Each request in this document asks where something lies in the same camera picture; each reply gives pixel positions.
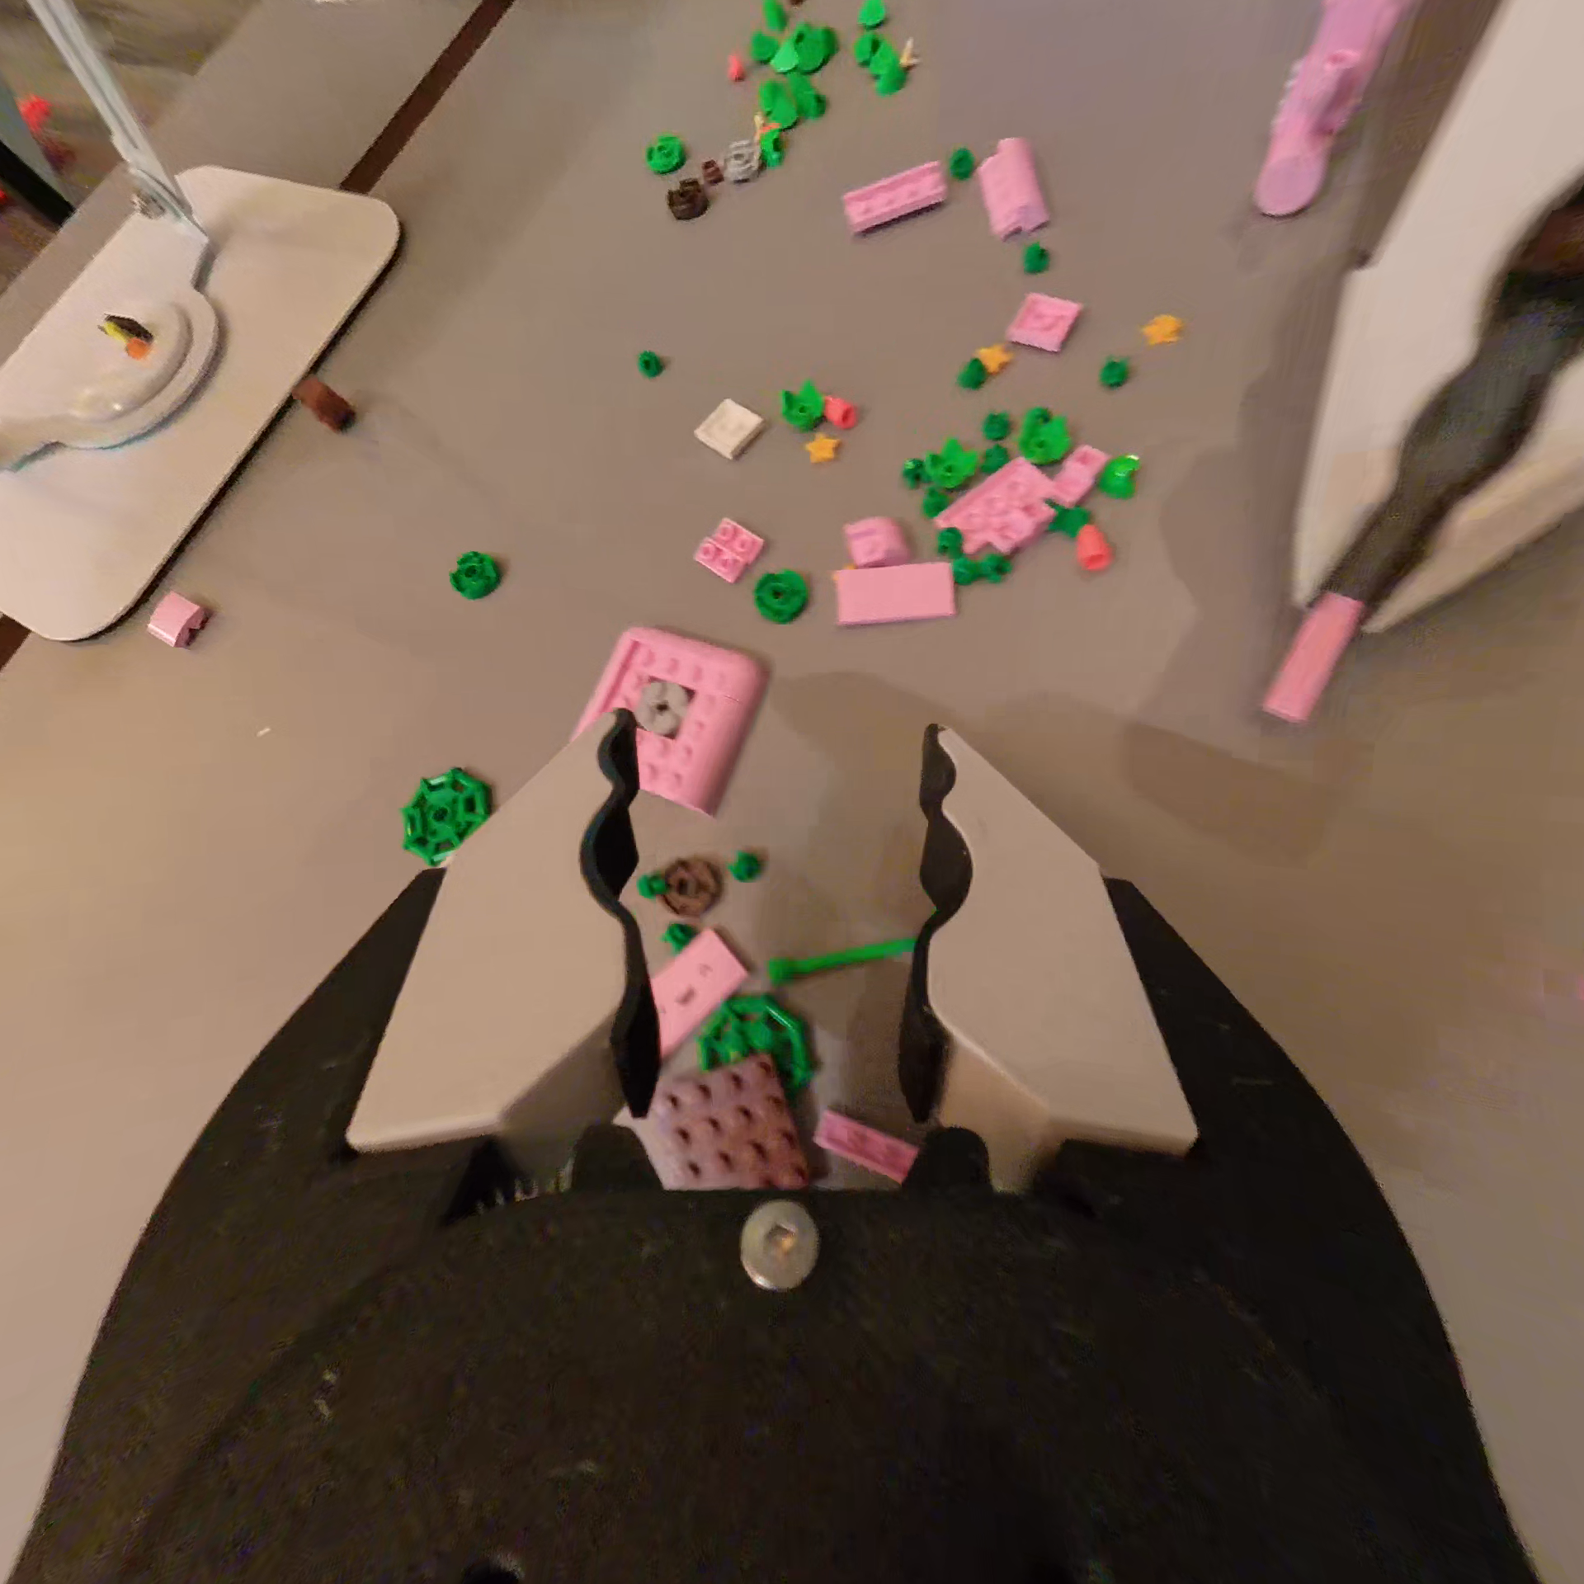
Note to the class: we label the small grey piece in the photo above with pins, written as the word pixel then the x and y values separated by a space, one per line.
pixel 739 161

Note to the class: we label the white square plate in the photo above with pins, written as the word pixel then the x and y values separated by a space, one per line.
pixel 730 431

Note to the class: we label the small pink bracket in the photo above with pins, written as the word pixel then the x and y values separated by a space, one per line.
pixel 1082 472

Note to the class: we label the small dark brown piece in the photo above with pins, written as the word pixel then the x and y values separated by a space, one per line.
pixel 686 201

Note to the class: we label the pink and brown brick figure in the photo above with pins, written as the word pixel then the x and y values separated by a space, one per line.
pixel 1310 137

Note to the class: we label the pink half cylinder brick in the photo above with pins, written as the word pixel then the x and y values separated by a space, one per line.
pixel 1014 186

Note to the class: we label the green spiky leaf element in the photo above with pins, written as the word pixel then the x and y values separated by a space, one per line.
pixel 803 412

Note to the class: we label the small brown and green piece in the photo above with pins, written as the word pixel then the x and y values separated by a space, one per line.
pixel 126 335

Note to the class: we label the brown square studded plate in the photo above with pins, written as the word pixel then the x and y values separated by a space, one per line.
pixel 730 1127

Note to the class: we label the pink face tile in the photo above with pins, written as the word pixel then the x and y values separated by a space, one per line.
pixel 692 991

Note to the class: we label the pink square jumper plate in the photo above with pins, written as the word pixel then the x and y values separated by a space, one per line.
pixel 1033 335

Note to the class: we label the pink square brick base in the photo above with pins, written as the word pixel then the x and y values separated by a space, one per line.
pixel 730 744

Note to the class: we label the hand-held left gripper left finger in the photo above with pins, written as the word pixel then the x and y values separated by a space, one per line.
pixel 494 1015

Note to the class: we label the pink curved slope tile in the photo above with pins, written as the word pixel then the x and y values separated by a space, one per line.
pixel 177 621

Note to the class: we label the green flexible bar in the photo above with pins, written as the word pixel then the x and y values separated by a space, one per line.
pixel 841 959

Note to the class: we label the white book stand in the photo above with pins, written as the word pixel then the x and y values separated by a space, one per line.
pixel 271 372

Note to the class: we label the pink flat rectangular tile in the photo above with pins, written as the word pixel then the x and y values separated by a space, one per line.
pixel 894 597

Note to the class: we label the brown round brick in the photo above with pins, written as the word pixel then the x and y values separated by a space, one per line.
pixel 324 406

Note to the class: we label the pink plate with holes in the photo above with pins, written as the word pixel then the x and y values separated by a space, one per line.
pixel 990 514

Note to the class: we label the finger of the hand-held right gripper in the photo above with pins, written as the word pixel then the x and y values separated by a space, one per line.
pixel 1508 519
pixel 1397 359

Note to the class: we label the pink curved brick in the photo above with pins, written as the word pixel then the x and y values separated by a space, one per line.
pixel 875 546

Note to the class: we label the pink stepped studded plate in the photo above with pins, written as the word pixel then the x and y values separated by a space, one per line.
pixel 730 551

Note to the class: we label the dark brown round plate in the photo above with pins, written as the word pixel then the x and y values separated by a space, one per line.
pixel 705 898

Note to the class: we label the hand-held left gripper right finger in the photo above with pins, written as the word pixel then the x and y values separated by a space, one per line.
pixel 1052 1015

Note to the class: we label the green octagonal web piece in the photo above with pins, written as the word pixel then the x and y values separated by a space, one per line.
pixel 724 1040
pixel 443 815

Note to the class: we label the narrow pink tile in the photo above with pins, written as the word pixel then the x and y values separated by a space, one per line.
pixel 1309 663

